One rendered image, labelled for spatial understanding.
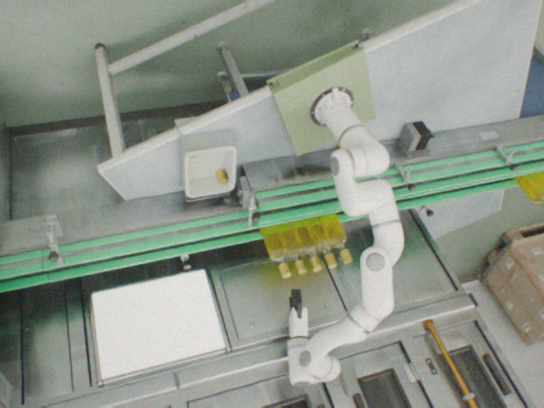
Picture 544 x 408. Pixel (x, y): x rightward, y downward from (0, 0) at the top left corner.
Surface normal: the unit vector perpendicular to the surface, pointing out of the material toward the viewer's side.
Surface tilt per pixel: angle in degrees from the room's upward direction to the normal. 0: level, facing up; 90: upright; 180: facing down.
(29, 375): 90
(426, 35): 0
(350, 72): 4
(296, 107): 4
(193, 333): 90
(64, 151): 90
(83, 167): 90
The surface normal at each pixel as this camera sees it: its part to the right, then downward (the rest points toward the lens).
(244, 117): 0.30, 0.76
